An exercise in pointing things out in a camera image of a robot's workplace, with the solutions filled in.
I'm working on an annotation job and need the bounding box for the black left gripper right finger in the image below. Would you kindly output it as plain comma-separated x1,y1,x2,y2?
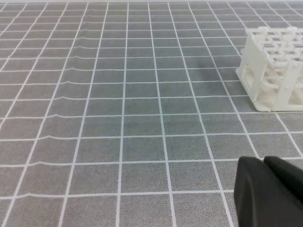
263,156,303,207

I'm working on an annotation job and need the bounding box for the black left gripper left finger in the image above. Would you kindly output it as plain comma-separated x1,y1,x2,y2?
233,157,303,227

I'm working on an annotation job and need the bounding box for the white test tube rack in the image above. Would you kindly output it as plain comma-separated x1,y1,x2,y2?
236,26,303,112

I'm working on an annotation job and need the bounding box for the grey grid tablecloth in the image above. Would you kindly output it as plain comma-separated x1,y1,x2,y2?
0,0,303,227

